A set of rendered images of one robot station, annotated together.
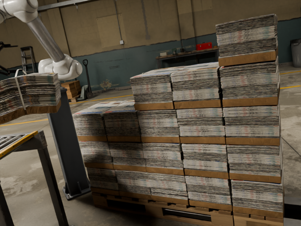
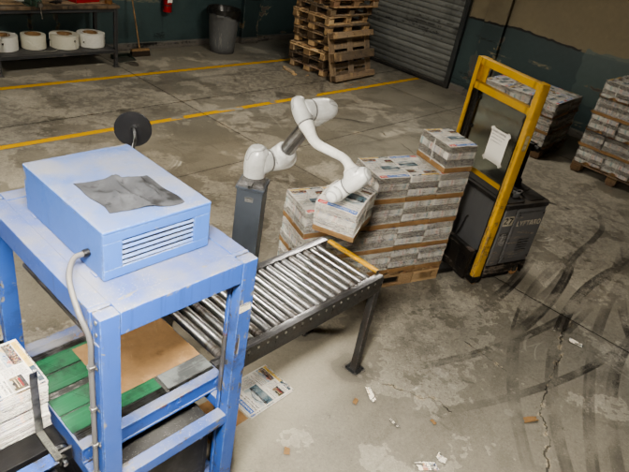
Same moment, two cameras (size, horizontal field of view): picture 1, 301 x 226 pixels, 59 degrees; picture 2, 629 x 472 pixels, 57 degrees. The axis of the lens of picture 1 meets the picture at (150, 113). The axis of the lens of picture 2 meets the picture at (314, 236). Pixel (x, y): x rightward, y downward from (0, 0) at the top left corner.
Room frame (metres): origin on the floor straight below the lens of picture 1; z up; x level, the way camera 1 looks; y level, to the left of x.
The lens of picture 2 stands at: (0.15, 3.79, 2.83)
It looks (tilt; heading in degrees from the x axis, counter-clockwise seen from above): 31 degrees down; 299
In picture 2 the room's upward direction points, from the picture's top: 11 degrees clockwise
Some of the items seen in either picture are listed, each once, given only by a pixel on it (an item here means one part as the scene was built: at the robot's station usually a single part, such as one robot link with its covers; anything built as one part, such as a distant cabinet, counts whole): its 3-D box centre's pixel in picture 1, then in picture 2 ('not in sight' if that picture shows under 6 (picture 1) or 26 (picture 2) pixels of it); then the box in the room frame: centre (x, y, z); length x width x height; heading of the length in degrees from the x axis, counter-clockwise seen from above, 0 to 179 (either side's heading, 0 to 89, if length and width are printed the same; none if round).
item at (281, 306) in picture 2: not in sight; (269, 297); (1.64, 1.53, 0.77); 0.47 x 0.05 x 0.05; 171
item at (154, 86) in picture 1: (163, 87); (380, 180); (1.84, -0.12, 0.95); 0.38 x 0.29 x 0.23; 151
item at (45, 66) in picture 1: (49, 71); (256, 160); (2.37, 0.81, 1.17); 0.18 x 0.16 x 0.22; 72
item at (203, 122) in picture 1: (156, 155); (352, 238); (1.91, 0.01, 0.42); 1.17 x 0.39 x 0.83; 61
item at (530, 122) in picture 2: not in sight; (504, 187); (1.06, -0.85, 0.97); 0.09 x 0.09 x 1.75; 61
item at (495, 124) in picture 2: not in sight; (491, 137); (1.34, -1.03, 1.28); 0.57 x 0.01 x 0.65; 151
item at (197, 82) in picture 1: (203, 84); (410, 177); (1.70, -0.37, 0.95); 0.38 x 0.29 x 0.23; 151
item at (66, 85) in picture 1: (61, 93); not in sight; (8.28, 2.65, 0.28); 1.20 x 0.83 x 0.57; 81
